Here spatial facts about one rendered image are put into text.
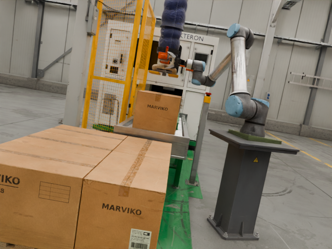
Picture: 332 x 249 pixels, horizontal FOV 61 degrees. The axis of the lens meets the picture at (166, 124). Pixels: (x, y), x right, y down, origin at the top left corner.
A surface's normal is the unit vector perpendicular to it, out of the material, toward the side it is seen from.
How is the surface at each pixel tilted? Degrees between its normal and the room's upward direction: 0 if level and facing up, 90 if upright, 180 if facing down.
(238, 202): 90
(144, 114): 90
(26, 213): 90
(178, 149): 90
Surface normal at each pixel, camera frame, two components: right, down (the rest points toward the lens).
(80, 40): -0.04, 0.13
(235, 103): -0.86, -0.05
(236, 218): 0.27, 0.18
